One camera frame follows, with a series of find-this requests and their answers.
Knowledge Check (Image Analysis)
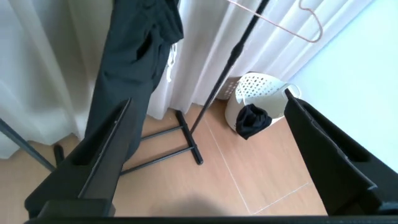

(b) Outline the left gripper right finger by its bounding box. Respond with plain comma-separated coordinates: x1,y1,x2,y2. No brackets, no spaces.
283,88,398,217

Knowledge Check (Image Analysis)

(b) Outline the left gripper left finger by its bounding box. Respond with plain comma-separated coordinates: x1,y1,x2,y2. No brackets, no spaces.
24,98,137,218

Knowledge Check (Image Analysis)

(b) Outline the black shirt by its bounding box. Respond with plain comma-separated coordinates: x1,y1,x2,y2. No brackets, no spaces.
235,104,273,141

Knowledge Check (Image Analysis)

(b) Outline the pink clothes hanger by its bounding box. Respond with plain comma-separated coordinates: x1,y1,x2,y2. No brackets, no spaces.
226,0,324,44

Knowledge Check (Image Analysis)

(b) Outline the white laundry basket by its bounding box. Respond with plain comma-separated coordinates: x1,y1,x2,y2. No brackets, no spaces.
216,72,302,133

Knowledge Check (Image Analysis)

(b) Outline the black clothes rack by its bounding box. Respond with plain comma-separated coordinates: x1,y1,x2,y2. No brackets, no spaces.
0,0,271,177

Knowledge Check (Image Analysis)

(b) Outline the white curtain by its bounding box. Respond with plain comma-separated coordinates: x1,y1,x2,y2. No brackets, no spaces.
0,0,114,159
147,0,374,121

